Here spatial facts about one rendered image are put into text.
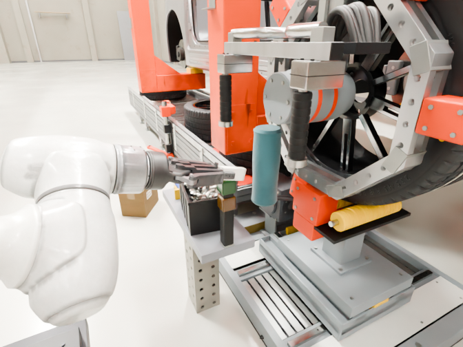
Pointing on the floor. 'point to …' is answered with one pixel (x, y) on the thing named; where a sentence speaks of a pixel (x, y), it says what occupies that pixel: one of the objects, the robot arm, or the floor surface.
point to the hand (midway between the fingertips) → (231, 173)
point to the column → (202, 280)
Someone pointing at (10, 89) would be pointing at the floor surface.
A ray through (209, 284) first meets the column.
